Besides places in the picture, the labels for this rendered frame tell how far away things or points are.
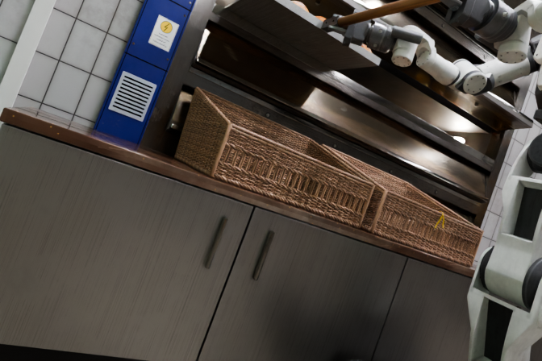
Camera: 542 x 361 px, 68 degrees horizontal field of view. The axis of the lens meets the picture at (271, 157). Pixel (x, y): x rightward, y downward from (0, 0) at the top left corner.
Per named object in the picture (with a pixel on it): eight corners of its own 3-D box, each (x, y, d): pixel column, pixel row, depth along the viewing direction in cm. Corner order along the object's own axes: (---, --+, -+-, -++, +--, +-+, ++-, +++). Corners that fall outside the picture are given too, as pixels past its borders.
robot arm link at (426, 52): (398, 28, 134) (426, 49, 138) (389, 51, 132) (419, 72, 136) (411, 21, 128) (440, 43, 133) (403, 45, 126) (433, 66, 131)
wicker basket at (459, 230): (298, 201, 174) (319, 142, 176) (388, 234, 200) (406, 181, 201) (370, 233, 131) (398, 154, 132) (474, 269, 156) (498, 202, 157)
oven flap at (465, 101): (251, -62, 139) (228, -36, 156) (532, 128, 218) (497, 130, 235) (252, -69, 139) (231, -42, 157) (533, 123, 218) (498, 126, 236)
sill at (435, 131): (206, 14, 156) (210, 6, 156) (483, 165, 235) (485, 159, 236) (211, 11, 151) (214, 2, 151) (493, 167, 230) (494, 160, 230)
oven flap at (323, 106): (192, 65, 149) (205, 23, 156) (480, 203, 228) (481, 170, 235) (196, 61, 146) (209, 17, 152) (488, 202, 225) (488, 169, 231)
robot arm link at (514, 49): (506, 36, 94) (537, 57, 98) (513, -3, 96) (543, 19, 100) (465, 52, 104) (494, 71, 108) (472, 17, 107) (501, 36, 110)
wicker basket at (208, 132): (166, 155, 147) (193, 85, 148) (289, 198, 173) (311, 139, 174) (207, 176, 104) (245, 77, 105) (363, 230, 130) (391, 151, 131)
